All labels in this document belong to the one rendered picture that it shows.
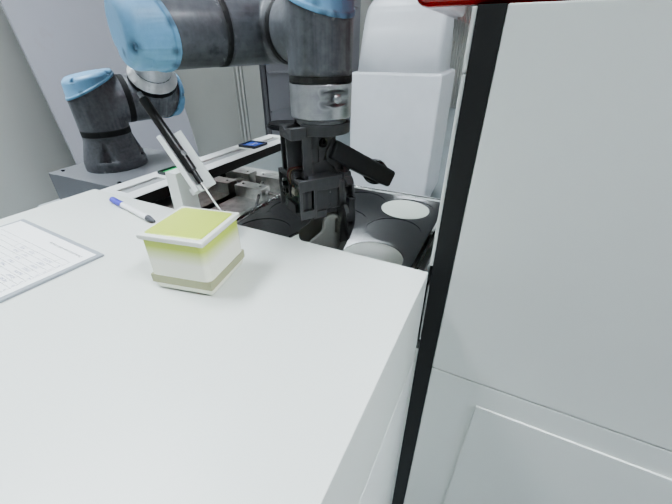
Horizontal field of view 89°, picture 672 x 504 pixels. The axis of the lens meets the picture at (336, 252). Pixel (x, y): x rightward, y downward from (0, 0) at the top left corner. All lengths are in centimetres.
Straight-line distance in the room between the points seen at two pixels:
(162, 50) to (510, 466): 67
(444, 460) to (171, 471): 47
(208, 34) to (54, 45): 263
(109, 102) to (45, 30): 202
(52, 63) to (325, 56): 269
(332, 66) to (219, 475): 38
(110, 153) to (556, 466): 111
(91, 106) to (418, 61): 210
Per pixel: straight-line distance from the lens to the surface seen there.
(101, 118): 107
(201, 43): 46
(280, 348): 32
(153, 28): 44
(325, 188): 45
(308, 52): 42
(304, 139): 44
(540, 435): 55
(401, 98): 268
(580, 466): 59
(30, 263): 55
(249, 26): 48
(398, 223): 68
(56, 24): 311
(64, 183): 115
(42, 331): 42
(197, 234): 36
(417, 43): 273
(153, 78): 104
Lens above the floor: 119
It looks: 31 degrees down
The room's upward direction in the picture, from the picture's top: straight up
